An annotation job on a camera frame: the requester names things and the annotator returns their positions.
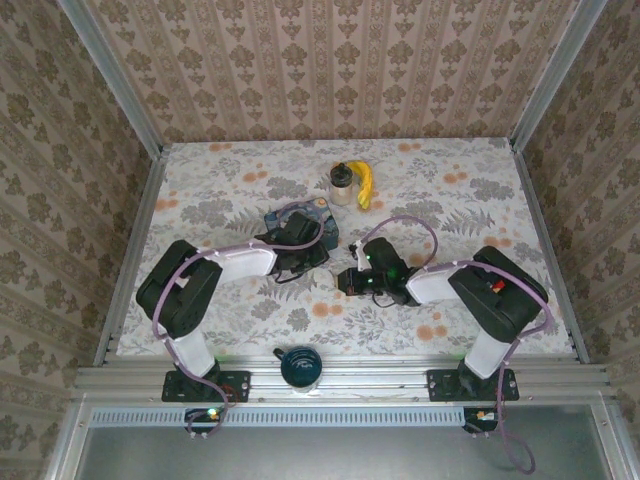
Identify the starry night pouch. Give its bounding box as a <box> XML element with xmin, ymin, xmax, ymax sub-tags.
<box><xmin>263</xmin><ymin>196</ymin><xmax>342</xmax><ymax>251</ymax></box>

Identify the floral tablecloth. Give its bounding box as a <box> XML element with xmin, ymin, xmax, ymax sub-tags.
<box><xmin>115</xmin><ymin>138</ymin><xmax>576</xmax><ymax>359</ymax></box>

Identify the glass jar with black lid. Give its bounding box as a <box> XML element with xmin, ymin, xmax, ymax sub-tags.
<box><xmin>328</xmin><ymin>162</ymin><xmax>357</xmax><ymax>206</ymax></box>

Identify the yellow banana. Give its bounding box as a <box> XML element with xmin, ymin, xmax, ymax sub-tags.
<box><xmin>348</xmin><ymin>159</ymin><xmax>377</xmax><ymax>210</ymax></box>

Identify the dark blue mug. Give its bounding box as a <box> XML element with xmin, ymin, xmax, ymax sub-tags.
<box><xmin>272</xmin><ymin>345</ymin><xmax>324</xmax><ymax>394</ymax></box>

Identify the black controller board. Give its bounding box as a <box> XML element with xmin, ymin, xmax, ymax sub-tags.
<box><xmin>462</xmin><ymin>407</ymin><xmax>506</xmax><ymax>434</ymax></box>
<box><xmin>184</xmin><ymin>407</ymin><xmax>226</xmax><ymax>434</ymax></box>

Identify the grey metal panel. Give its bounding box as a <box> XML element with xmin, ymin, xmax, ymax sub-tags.
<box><xmin>74</xmin><ymin>404</ymin><xmax>619</xmax><ymax>480</ymax></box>

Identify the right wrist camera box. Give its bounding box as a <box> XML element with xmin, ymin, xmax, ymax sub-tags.
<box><xmin>348</xmin><ymin>239</ymin><xmax>370</xmax><ymax>267</ymax></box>

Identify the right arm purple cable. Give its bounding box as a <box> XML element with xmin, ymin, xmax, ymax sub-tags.
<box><xmin>360</xmin><ymin>215</ymin><xmax>554</xmax><ymax>475</ymax></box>

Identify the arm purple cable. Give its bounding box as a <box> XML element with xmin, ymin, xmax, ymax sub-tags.
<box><xmin>360</xmin><ymin>215</ymin><xmax>554</xmax><ymax>475</ymax></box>
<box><xmin>151</xmin><ymin>201</ymin><xmax>327</xmax><ymax>441</ymax></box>

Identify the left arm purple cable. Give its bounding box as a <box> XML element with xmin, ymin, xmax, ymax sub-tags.
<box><xmin>151</xmin><ymin>201</ymin><xmax>327</xmax><ymax>441</ymax></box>

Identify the aluminium frame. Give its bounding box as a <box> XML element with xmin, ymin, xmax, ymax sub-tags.
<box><xmin>42</xmin><ymin>0</ymin><xmax>624</xmax><ymax>480</ymax></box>

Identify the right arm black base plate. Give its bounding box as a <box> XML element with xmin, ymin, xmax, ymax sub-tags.
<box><xmin>426</xmin><ymin>368</ymin><xmax>519</xmax><ymax>403</ymax></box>

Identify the grey slotted cable duct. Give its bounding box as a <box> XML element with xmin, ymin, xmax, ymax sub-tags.
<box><xmin>89</xmin><ymin>405</ymin><xmax>464</xmax><ymax>429</ymax></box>

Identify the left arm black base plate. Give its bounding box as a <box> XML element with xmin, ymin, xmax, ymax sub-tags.
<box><xmin>161</xmin><ymin>370</ymin><xmax>252</xmax><ymax>404</ymax></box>

